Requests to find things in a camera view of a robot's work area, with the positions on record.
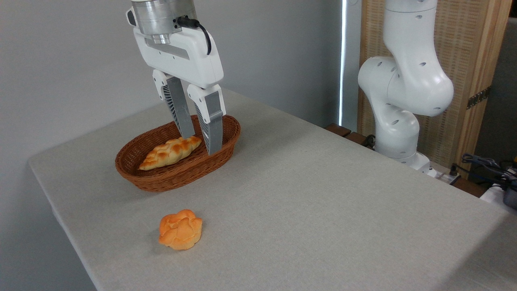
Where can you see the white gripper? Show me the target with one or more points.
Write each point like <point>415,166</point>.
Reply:
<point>190,56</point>

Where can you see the long braided bread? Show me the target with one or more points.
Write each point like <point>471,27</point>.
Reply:
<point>169,153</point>

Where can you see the round orange bread roll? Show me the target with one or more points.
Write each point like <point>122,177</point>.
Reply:
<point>180,231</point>

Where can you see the brown wicker basket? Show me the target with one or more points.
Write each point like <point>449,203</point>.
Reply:
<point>169,180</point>

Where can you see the black power plug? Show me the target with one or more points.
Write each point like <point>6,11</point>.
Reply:
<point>454,169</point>

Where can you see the metal screen hinge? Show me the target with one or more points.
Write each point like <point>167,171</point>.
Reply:
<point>478,98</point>

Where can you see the dark grey device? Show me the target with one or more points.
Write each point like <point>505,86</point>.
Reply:
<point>511,196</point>

